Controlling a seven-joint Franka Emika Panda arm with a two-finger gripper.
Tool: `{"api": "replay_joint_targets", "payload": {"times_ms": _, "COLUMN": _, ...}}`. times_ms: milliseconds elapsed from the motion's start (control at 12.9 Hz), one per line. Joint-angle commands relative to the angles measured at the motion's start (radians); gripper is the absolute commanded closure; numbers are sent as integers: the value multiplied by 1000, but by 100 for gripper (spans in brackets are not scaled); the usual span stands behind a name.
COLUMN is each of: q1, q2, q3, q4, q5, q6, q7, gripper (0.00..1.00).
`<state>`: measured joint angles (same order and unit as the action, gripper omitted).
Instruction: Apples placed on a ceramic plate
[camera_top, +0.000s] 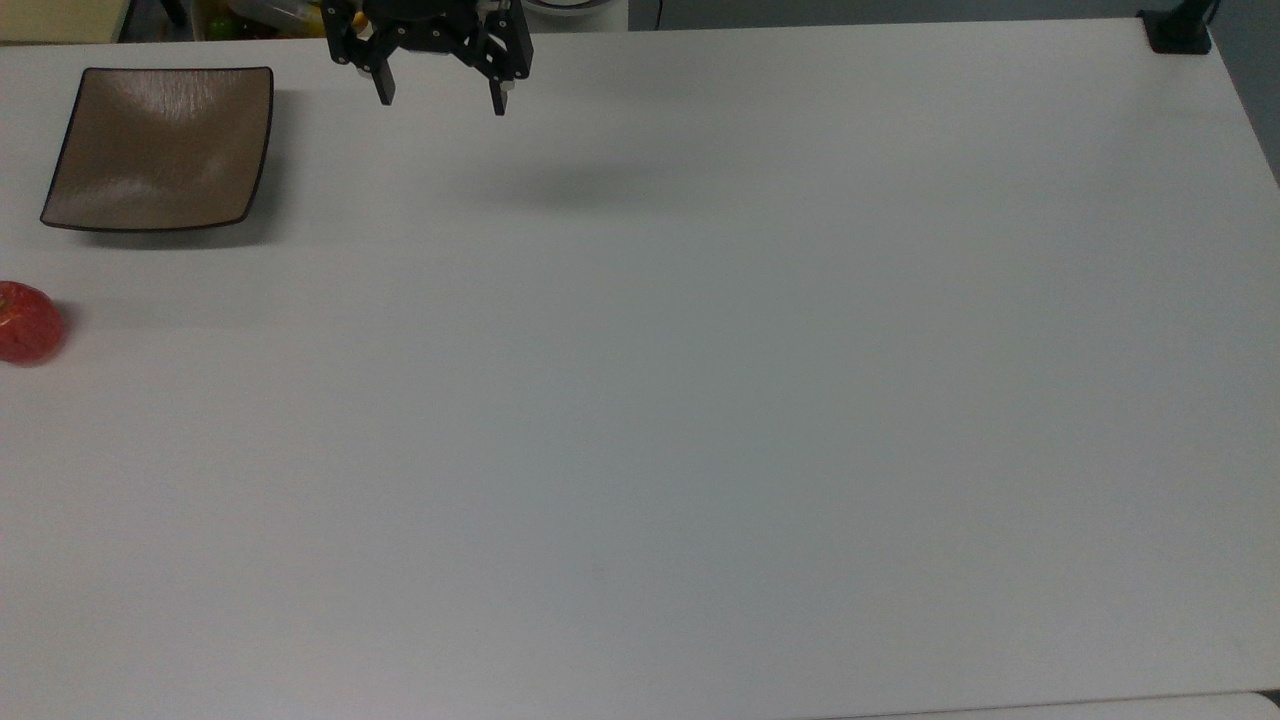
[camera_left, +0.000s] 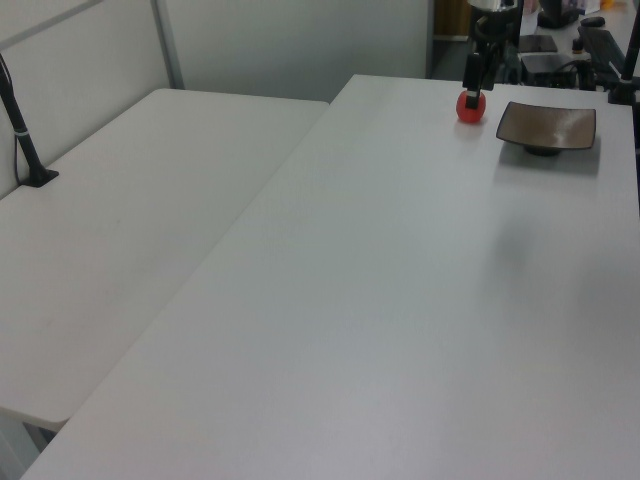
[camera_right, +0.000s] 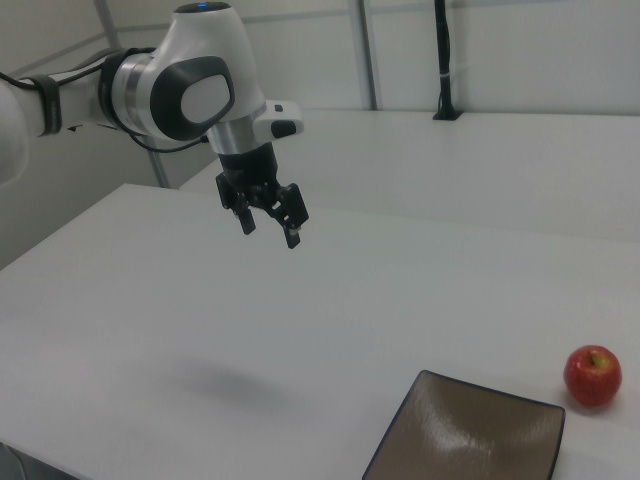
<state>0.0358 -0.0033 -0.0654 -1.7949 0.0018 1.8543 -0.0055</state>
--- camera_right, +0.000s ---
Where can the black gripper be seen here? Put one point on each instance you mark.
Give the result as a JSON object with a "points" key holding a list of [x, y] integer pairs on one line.
{"points": [[250, 170]]}

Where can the red apple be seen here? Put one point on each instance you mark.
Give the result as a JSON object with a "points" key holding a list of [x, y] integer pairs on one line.
{"points": [[592, 377]]}

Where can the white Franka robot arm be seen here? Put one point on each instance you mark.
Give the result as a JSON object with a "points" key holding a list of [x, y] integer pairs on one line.
{"points": [[200, 60]]}

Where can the brown square ceramic plate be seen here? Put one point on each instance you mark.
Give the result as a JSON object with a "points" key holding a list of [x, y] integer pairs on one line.
{"points": [[470, 435]]}

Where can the aluminium partition post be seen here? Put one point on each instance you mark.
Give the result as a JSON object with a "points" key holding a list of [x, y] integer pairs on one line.
{"points": [[367, 55]]}

